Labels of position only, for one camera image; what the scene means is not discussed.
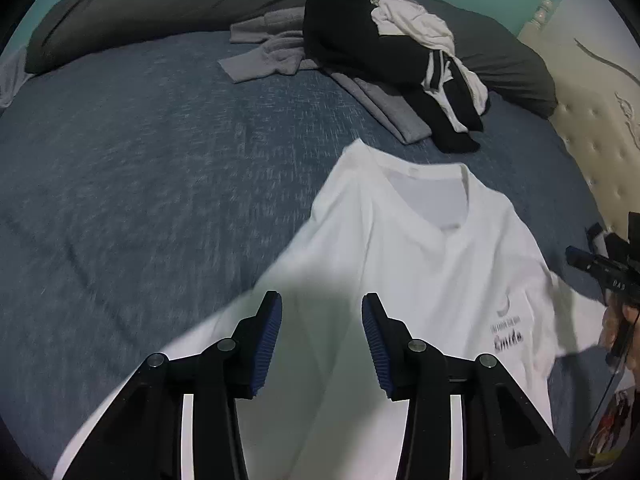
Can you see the colourful printed paper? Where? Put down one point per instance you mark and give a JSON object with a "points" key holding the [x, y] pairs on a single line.
{"points": [[612, 425]]}

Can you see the white long-sleeved shirt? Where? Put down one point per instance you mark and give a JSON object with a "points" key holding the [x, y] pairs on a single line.
{"points": [[425, 260]]}

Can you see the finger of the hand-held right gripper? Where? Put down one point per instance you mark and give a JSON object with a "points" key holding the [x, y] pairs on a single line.
{"points": [[610, 246], [585, 259]]}

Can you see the pile of black-white clothes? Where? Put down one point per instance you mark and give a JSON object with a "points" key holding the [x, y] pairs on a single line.
{"points": [[270, 55]]}

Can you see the person's right hand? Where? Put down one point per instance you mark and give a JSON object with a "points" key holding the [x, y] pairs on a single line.
{"points": [[609, 332]]}

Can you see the black garment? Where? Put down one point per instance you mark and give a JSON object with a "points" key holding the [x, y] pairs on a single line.
{"points": [[350, 35]]}

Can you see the cream tufted headboard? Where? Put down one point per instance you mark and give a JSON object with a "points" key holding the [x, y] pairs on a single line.
{"points": [[590, 110]]}

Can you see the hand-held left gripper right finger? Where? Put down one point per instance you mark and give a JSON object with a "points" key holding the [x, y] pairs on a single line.
{"points": [[375, 345]]}

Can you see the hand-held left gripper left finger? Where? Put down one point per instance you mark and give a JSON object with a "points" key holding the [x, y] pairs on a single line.
{"points": [[267, 340]]}

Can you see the crumpled white garment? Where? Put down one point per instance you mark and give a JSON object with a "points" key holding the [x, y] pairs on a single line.
{"points": [[415, 22]]}

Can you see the light grey sheet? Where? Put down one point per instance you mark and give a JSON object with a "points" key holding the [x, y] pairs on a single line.
{"points": [[12, 77]]}

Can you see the bed with blue sheet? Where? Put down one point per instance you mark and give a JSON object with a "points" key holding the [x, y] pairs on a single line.
{"points": [[150, 170]]}

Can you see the dark grey duvet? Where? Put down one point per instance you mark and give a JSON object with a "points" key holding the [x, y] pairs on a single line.
{"points": [[150, 5]]}

